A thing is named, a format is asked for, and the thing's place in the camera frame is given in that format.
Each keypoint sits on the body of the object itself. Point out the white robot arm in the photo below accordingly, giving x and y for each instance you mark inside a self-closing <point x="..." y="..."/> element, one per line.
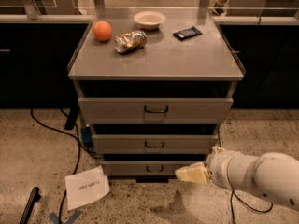
<point x="273" y="177"/>

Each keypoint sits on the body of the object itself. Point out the dark counter with rail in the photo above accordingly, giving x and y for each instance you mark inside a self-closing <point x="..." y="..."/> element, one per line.
<point x="34" y="59"/>

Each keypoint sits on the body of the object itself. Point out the orange fruit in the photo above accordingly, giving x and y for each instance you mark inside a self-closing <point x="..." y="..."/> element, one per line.
<point x="102" y="31"/>

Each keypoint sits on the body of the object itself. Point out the grey drawer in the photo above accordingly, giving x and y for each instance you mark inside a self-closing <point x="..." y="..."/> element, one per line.
<point x="153" y="144"/>
<point x="154" y="110"/>
<point x="143" y="168"/>

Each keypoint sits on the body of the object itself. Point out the black bar on floor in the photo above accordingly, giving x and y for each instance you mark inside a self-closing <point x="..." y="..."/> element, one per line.
<point x="33" y="198"/>

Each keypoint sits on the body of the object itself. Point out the grey drawer cabinet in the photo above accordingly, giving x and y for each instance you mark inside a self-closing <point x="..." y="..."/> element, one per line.
<point x="166" y="67"/>

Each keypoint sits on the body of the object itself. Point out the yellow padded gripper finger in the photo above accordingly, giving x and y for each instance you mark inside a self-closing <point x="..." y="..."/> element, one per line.
<point x="196" y="173"/>

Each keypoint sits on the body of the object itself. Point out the white paper bowl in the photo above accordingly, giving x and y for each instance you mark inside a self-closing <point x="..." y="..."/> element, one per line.
<point x="149" y="20"/>

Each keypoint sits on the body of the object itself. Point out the white paper sign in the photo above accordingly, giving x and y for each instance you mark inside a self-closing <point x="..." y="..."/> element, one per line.
<point x="86" y="187"/>

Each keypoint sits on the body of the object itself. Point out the crushed metallic can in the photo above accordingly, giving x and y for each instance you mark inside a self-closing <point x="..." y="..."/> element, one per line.
<point x="130" y="41"/>

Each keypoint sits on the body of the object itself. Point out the blue power adapter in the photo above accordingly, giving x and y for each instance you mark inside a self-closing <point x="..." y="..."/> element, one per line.
<point x="86" y="135"/>

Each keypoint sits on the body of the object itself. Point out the black snack packet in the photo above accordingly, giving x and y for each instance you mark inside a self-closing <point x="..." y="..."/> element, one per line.
<point x="187" y="33"/>

